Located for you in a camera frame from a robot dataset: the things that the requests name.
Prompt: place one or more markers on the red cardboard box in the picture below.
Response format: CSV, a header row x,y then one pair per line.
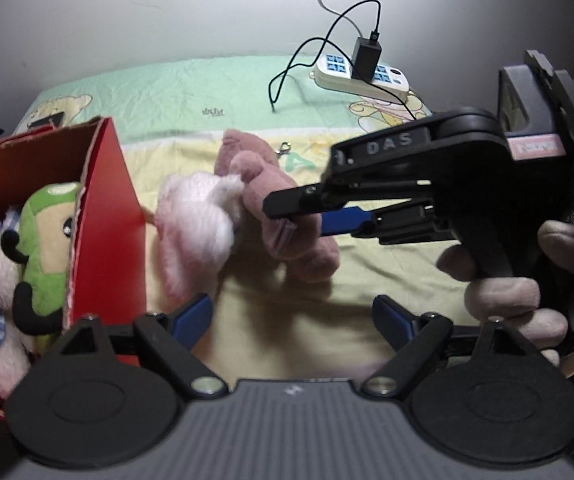
x,y
107,257

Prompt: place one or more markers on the pastel cartoon bed sheet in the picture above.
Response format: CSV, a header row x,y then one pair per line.
x,y
215,116

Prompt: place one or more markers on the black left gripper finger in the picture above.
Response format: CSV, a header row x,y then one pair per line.
x,y
294,202

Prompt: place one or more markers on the small white bunny plush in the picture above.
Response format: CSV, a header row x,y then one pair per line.
x,y
197,217

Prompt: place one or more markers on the black charger plug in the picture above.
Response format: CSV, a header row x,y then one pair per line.
x,y
365,58

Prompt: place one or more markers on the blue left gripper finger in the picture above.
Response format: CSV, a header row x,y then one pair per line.
x,y
395,323
343,221
191,322

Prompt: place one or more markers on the pink teddy bear plush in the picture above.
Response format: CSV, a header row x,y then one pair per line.
x,y
297,242

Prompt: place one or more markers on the person's right hand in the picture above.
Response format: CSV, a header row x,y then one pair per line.
x,y
517,300

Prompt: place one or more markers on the green bean plush toy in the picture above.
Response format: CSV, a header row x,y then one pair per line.
x,y
41,246

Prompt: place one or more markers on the black phone on bed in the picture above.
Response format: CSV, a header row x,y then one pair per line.
x,y
53,121

